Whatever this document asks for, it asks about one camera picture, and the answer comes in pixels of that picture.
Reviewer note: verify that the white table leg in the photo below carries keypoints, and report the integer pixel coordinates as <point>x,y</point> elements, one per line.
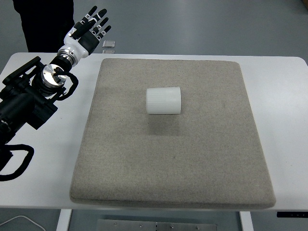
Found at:
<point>63,220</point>
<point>246,221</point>

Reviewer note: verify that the black table control panel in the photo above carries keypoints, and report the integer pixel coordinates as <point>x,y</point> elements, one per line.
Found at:
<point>292,214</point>

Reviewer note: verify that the grey metal plate with screws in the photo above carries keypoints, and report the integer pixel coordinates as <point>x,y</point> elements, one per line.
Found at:
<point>156,226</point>

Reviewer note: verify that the square metal floor socket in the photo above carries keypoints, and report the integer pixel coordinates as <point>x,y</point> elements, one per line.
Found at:
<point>108,51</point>
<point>109,43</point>

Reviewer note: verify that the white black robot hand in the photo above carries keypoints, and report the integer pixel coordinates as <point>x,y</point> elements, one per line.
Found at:
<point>75,44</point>

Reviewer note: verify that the grey-brown fabric mat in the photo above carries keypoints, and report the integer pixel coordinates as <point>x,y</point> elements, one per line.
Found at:
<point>168,156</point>

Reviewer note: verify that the white ribbed cup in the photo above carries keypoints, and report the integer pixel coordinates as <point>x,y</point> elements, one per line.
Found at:
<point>163,101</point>

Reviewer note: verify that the person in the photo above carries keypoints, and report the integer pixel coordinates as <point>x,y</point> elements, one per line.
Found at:
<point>45,21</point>

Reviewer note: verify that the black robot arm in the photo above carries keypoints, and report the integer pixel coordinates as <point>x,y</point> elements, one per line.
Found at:
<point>21,106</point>

